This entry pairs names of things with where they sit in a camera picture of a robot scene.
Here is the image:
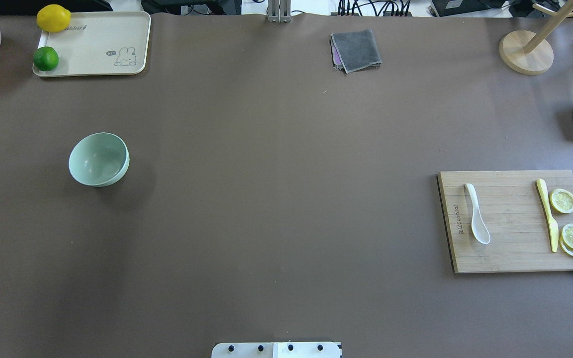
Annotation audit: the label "light green bowl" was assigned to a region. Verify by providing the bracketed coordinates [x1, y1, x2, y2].
[68, 132, 130, 186]

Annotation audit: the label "white ceramic spoon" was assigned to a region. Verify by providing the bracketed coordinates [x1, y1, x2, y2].
[464, 183, 491, 245]

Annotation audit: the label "folded grey cloth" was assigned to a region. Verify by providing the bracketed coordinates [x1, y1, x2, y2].
[330, 29, 382, 74]

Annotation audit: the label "white mounting plate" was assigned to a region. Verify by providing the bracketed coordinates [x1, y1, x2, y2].
[211, 341, 343, 358]

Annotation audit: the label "bamboo cutting board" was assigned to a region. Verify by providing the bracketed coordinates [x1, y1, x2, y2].
[437, 170, 573, 273]

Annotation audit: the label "beige rabbit tray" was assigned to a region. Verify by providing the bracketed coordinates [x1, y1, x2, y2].
[32, 11, 152, 78]

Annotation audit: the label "green lime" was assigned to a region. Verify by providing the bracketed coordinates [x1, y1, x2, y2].
[33, 47, 60, 71]

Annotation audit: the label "yellow plastic knife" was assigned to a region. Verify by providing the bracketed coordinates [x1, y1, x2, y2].
[535, 179, 560, 253]

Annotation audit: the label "wooden stand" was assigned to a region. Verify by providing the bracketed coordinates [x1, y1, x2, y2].
[498, 0, 573, 76]

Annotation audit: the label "upper lemon slice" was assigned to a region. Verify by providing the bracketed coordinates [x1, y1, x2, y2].
[549, 188, 573, 214]

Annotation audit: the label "yellow lemon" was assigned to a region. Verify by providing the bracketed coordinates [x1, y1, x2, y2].
[36, 4, 71, 33]

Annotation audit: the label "grey metal bracket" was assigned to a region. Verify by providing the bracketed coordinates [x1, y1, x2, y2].
[267, 0, 291, 23]

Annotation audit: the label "black background cables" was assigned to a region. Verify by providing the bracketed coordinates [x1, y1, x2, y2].
[337, 0, 412, 17]

